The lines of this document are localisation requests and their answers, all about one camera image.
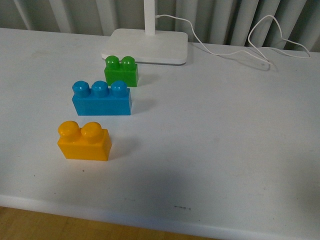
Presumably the yellow two-stud toy block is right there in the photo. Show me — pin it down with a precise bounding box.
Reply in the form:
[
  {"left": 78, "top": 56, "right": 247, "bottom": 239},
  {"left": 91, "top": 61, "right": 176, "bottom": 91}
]
[{"left": 57, "top": 121, "right": 112, "bottom": 161}]

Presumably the green two-stud toy block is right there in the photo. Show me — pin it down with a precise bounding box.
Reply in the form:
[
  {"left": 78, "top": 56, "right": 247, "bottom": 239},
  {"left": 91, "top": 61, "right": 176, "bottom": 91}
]
[{"left": 104, "top": 55, "right": 139, "bottom": 87}]

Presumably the blue three-stud toy block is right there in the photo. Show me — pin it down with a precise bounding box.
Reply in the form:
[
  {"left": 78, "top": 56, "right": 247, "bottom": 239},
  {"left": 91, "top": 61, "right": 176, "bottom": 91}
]
[{"left": 72, "top": 80, "right": 132, "bottom": 116}]

